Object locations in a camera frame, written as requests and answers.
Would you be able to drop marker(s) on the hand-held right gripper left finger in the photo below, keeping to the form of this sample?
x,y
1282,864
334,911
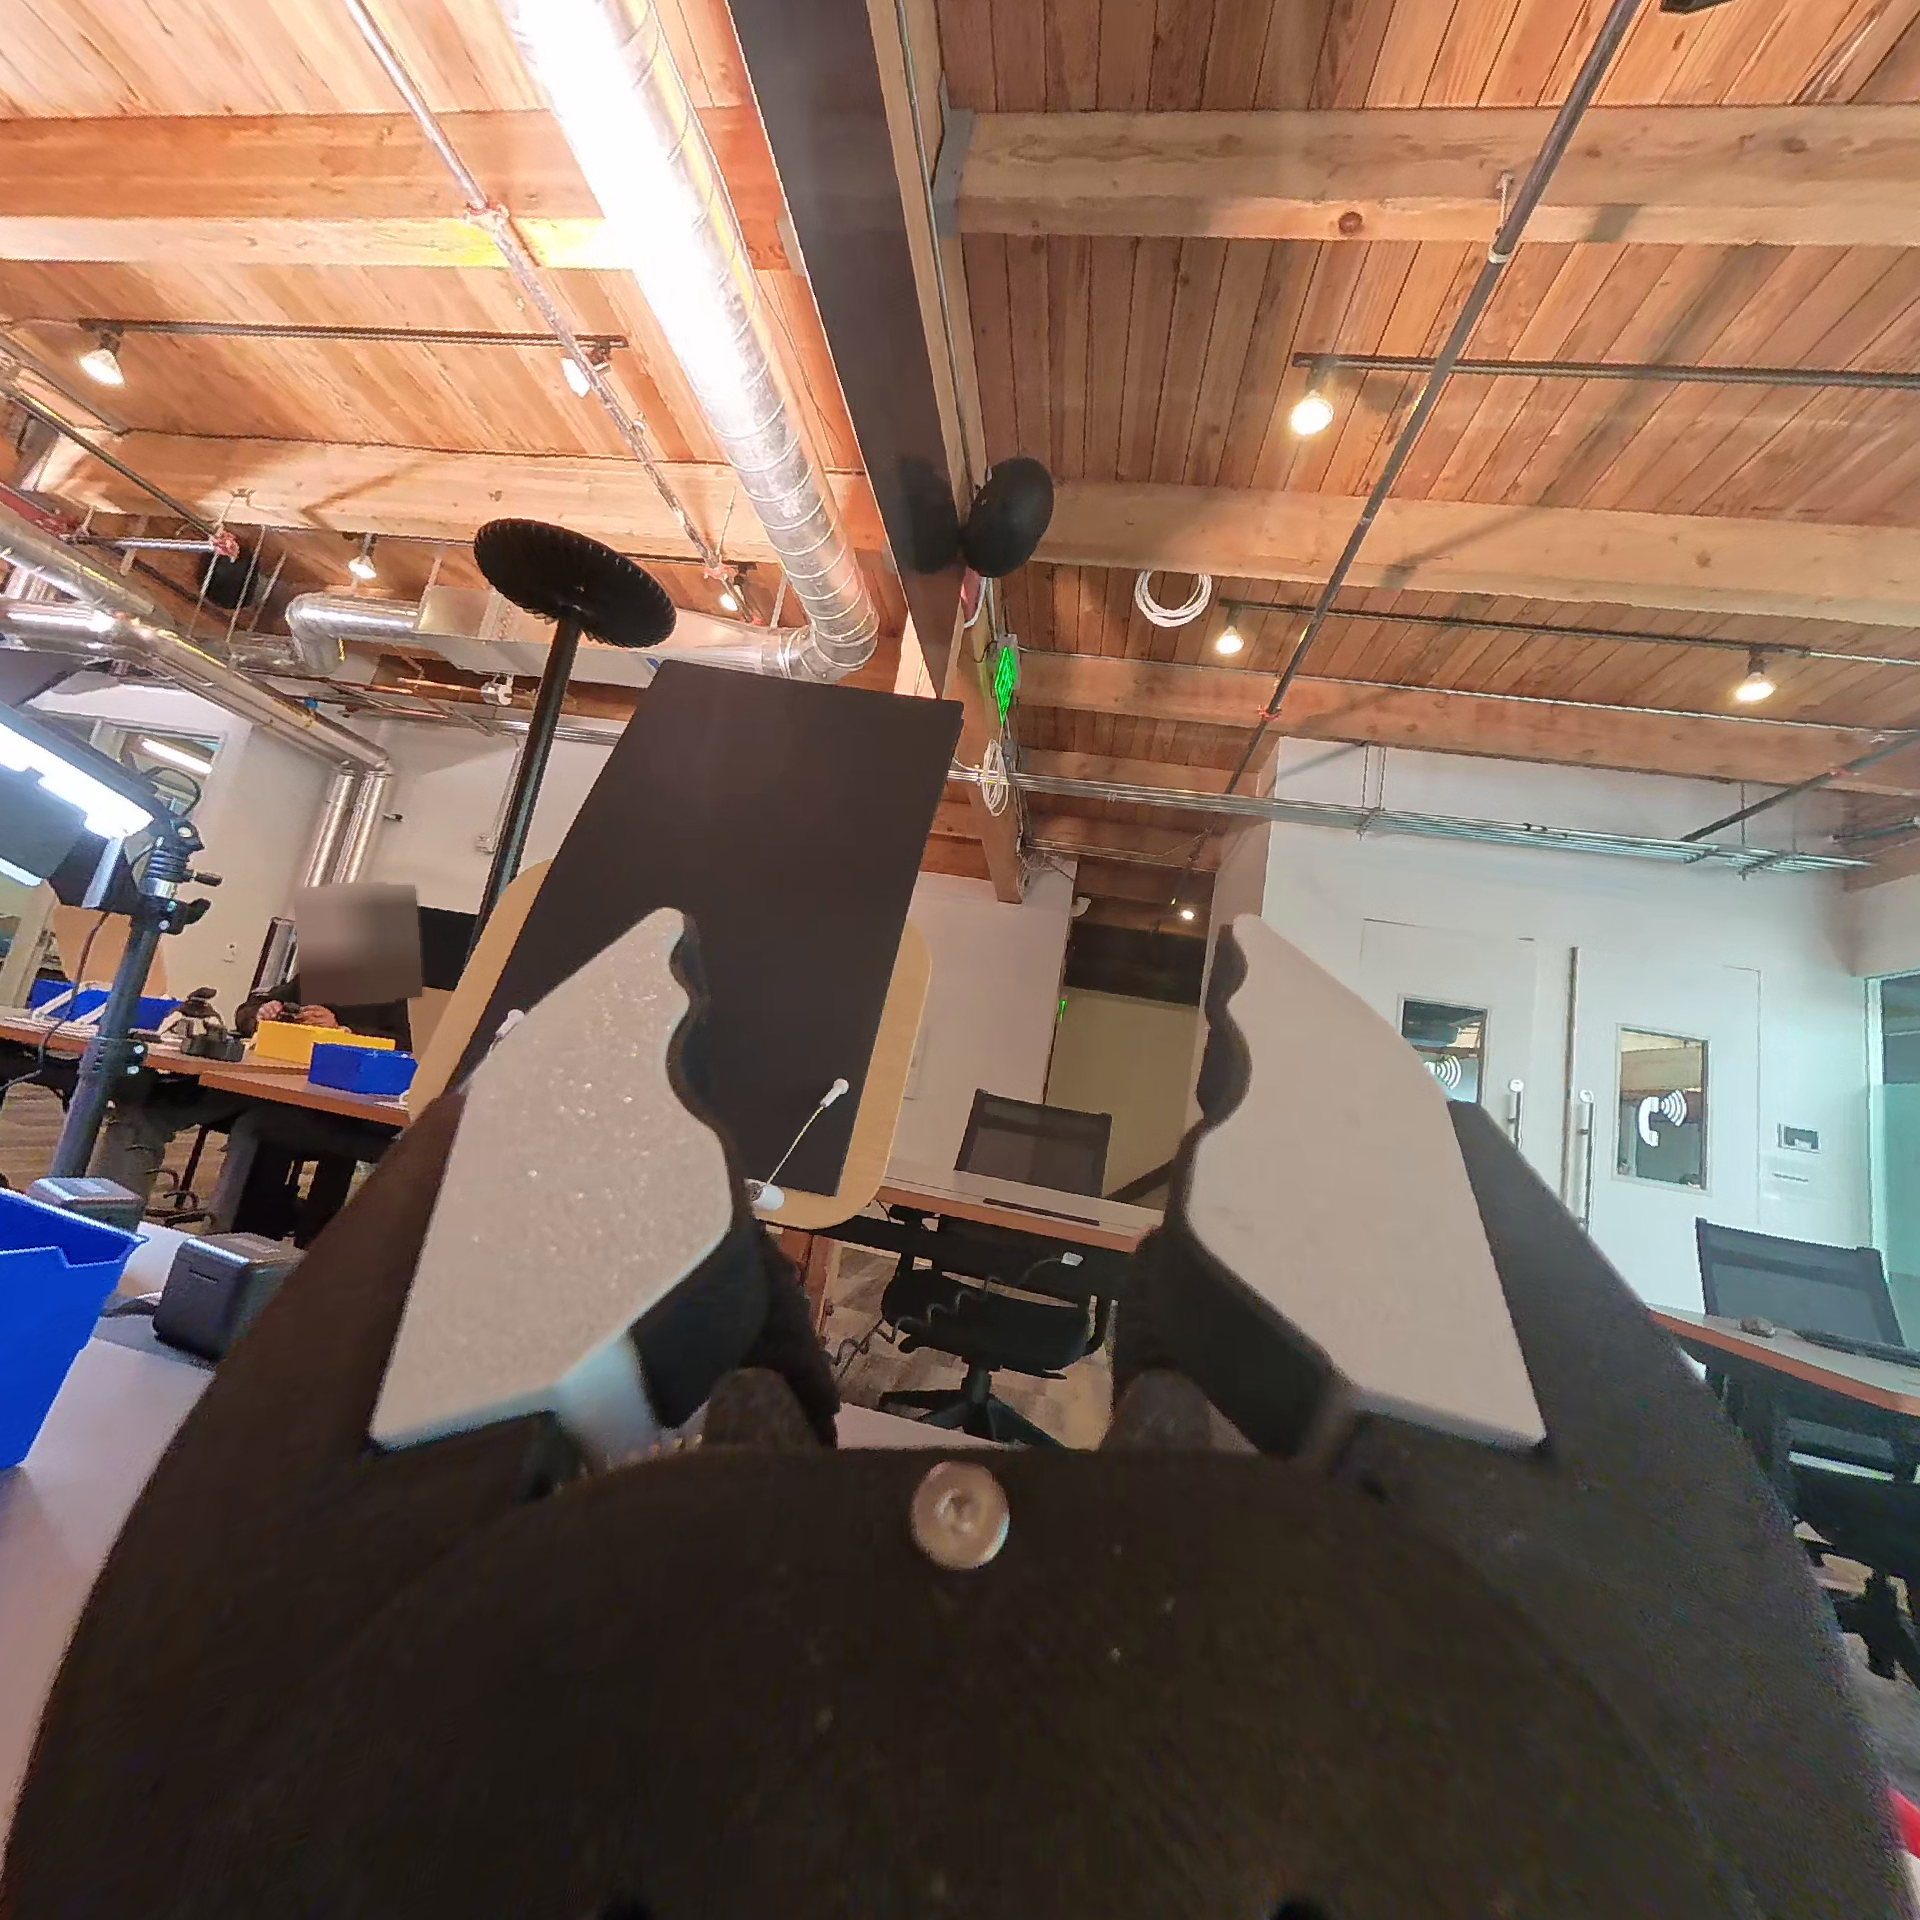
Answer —
x,y
571,1200

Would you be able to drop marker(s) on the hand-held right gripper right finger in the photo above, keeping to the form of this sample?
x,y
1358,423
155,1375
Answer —
x,y
1350,1200

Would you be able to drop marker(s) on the blue plastic bin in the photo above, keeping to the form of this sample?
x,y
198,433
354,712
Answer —
x,y
54,1319

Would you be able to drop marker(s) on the small blue storage bin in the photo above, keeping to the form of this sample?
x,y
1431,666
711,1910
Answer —
x,y
364,1069

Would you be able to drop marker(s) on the yellow storage bin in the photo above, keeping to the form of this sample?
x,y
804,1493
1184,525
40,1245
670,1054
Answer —
x,y
323,1046

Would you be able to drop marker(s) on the wood edged office table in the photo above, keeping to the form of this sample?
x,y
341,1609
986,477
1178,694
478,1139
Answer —
x,y
1021,1208
1799,1350

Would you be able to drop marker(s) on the small grey box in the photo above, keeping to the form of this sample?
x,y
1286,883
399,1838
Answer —
x,y
83,1205
226,1299

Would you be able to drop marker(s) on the black light stand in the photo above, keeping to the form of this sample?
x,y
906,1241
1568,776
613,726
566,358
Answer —
x,y
130,975

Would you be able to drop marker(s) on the ceiling spot light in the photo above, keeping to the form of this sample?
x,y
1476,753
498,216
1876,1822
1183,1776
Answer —
x,y
1312,408
101,359
1751,681
1228,634

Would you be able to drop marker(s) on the green exit sign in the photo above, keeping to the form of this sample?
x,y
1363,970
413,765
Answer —
x,y
1003,677

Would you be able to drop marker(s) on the LED light panel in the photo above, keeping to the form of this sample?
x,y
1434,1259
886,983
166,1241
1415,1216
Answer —
x,y
76,795

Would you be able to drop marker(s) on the black dome speaker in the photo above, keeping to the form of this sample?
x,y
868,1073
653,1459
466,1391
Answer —
x,y
1010,517

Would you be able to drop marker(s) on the silver ceiling duct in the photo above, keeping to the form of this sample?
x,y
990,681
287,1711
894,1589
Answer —
x,y
706,301
226,691

